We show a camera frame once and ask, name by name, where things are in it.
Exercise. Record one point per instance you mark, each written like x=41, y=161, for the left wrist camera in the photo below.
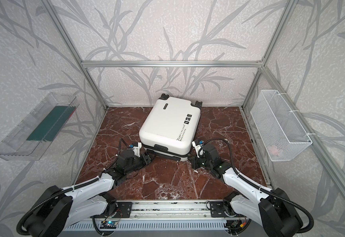
x=136, y=147

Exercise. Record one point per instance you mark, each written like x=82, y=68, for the pink item in basket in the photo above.
x=274, y=151

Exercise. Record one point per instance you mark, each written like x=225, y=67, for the white black suitcase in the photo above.
x=170, y=128

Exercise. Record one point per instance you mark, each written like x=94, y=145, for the green board in bin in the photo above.
x=48, y=129

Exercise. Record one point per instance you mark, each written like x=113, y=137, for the clear plastic wall bin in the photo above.
x=15, y=147

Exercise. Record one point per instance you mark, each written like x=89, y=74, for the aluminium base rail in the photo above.
x=166, y=209

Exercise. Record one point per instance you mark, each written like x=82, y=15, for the green circuit board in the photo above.
x=108, y=225

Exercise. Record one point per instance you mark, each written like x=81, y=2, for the white wire mesh basket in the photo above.
x=278, y=125

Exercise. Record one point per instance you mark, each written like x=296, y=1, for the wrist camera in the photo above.
x=136, y=147
x=198, y=146

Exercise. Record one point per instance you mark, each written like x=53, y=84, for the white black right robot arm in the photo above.
x=250, y=200

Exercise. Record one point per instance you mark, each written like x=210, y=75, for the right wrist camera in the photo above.
x=198, y=146

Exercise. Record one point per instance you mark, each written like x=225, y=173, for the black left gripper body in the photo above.
x=142, y=158

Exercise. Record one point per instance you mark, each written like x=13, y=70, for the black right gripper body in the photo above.
x=196, y=160

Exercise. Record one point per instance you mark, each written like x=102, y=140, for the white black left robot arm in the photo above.
x=58, y=208

